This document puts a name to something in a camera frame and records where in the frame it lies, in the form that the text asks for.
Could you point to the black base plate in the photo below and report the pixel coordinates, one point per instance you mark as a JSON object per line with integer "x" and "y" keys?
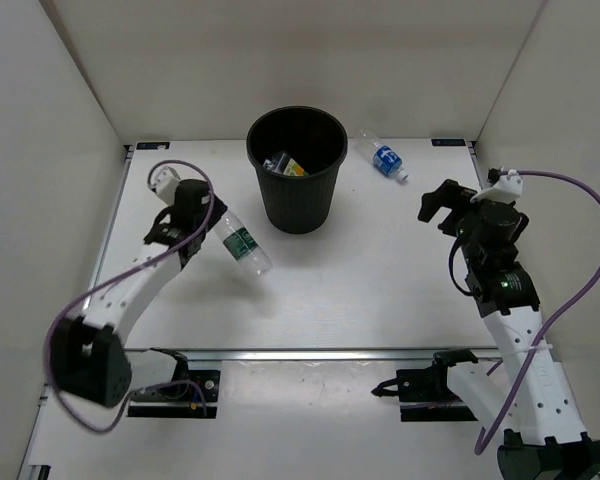
{"x": 423, "y": 397}
{"x": 182, "y": 401}

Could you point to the clear bottle green label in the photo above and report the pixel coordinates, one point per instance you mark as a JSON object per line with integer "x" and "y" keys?
{"x": 241, "y": 245}

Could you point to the left blue table sticker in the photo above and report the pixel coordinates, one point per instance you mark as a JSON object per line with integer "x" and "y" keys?
{"x": 152, "y": 146}

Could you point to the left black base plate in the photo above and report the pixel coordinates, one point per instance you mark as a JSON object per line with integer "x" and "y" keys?
{"x": 182, "y": 401}

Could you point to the blue table sticker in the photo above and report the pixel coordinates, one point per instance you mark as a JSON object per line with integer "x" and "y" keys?
{"x": 448, "y": 142}
{"x": 152, "y": 146}

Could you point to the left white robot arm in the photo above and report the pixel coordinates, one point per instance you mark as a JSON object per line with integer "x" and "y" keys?
{"x": 87, "y": 356}

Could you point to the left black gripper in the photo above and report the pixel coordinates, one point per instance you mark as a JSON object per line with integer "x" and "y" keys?
{"x": 218, "y": 210}

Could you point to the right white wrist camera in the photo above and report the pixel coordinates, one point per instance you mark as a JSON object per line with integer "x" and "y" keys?
{"x": 505, "y": 186}

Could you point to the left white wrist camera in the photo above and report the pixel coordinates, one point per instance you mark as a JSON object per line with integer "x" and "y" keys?
{"x": 164, "y": 184}

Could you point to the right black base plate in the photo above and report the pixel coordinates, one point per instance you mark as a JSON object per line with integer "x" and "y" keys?
{"x": 423, "y": 397}

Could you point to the right blue table sticker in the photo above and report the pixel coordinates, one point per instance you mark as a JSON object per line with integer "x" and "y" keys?
{"x": 448, "y": 142}

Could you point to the clear bottle blue label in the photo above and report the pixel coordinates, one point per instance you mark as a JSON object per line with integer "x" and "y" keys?
{"x": 383, "y": 157}

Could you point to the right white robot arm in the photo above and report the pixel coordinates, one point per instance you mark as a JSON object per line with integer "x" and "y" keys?
{"x": 537, "y": 426}

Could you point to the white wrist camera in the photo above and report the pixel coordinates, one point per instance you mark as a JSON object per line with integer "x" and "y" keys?
{"x": 505, "y": 186}
{"x": 164, "y": 184}

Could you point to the clear bottle orange label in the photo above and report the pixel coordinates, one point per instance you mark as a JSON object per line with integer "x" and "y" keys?
{"x": 294, "y": 169}

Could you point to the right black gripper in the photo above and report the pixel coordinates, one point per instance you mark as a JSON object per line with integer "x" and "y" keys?
{"x": 452, "y": 195}

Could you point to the black plastic waste bin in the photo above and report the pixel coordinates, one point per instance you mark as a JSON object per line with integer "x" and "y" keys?
{"x": 315, "y": 140}

